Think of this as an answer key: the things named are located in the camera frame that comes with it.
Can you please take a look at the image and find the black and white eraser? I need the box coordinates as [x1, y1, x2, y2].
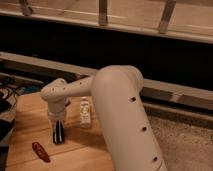
[52, 121, 64, 144]

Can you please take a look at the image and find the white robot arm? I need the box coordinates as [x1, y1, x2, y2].
[41, 65, 168, 171]

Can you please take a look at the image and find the white glue bottle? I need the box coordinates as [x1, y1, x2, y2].
[80, 97, 91, 128]

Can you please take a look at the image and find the red pocket knife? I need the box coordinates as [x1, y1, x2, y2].
[32, 142, 50, 163]

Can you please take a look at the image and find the wooden board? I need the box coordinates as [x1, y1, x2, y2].
[6, 93, 114, 171]

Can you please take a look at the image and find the black cables bundle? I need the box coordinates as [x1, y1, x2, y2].
[0, 75, 22, 141]

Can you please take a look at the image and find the grey metal bracket left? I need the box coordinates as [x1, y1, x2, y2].
[19, 0, 33, 16]

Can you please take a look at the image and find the grey metal bracket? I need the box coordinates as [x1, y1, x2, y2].
[158, 0, 176, 34]
[19, 0, 33, 16]
[98, 0, 108, 26]

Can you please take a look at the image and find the grey metal bracket middle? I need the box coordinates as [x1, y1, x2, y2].
[98, 0, 108, 26]

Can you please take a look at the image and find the grey metal bracket right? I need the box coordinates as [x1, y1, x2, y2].
[158, 0, 176, 34]

